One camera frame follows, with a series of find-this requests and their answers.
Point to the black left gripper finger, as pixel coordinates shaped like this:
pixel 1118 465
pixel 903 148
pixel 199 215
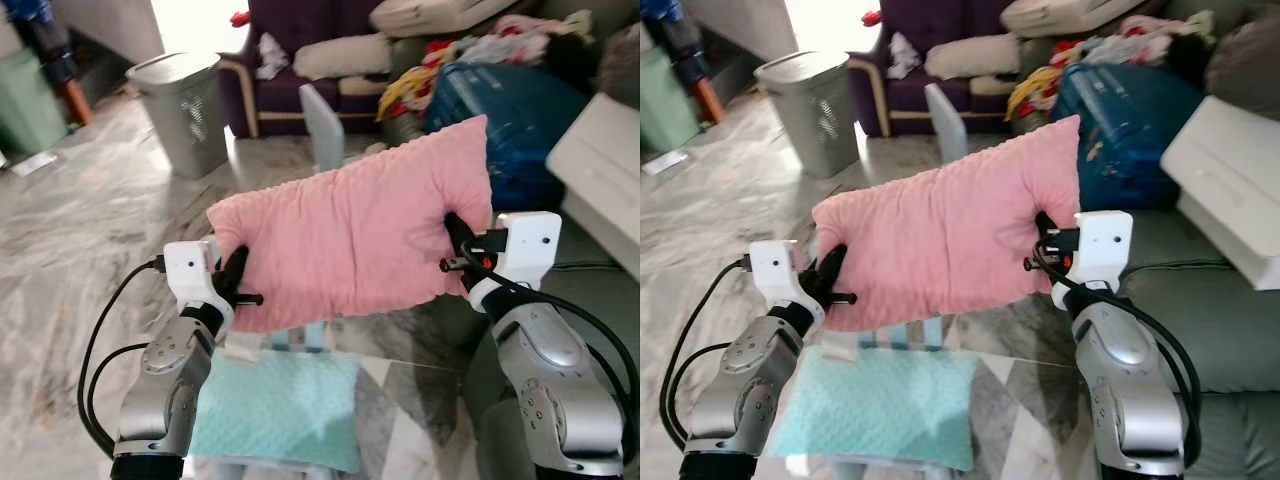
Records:
pixel 832 262
pixel 234 264

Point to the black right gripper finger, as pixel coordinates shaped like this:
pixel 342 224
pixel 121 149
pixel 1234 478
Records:
pixel 460 235
pixel 1045 230

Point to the pink dotted pillow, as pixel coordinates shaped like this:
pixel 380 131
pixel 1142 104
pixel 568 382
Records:
pixel 350 230
pixel 950 230

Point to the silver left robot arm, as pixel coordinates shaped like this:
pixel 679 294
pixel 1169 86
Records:
pixel 735 390
pixel 165 390

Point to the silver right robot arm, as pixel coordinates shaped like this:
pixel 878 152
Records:
pixel 1130 390
pixel 555 390

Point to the teal dotted pillow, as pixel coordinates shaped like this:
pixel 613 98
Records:
pixel 880 410
pixel 275 410

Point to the grey green leather sofa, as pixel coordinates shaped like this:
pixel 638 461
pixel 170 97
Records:
pixel 600 320
pixel 1220 330

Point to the purple fabric sofa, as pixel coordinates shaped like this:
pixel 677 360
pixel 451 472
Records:
pixel 930 20
pixel 300 20

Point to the blue suitcase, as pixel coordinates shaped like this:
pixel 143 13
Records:
pixel 1130 120
pixel 520 120

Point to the white box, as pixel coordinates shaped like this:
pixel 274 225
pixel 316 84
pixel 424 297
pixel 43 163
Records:
pixel 1230 180
pixel 600 170

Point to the grey plastic laundry basket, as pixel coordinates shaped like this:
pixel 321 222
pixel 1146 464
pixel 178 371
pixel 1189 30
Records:
pixel 190 110
pixel 815 110

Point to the small white cushion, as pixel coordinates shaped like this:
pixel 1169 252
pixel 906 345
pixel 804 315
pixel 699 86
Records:
pixel 970 58
pixel 340 58

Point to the small white floor paper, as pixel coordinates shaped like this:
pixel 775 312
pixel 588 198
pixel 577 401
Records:
pixel 32 163
pixel 665 162

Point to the colourful clothes pile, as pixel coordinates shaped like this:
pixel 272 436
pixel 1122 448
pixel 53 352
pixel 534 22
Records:
pixel 510 45
pixel 1130 45

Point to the white crumpled cloth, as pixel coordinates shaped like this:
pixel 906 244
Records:
pixel 272 55
pixel 903 55

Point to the large cream cushion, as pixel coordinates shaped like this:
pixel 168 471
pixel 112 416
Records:
pixel 1070 15
pixel 440 15

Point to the green bag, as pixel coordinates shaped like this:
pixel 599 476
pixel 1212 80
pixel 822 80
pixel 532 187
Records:
pixel 660 105
pixel 25 105

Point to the grey fabric cushion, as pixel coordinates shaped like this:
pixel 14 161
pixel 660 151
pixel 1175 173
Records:
pixel 1245 65
pixel 622 65

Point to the small red item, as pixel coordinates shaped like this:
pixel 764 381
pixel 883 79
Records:
pixel 871 17
pixel 239 18

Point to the blue black vacuum cleaner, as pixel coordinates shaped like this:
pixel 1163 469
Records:
pixel 680 40
pixel 50 40

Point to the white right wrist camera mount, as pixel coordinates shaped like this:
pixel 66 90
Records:
pixel 1100 245
pixel 530 245

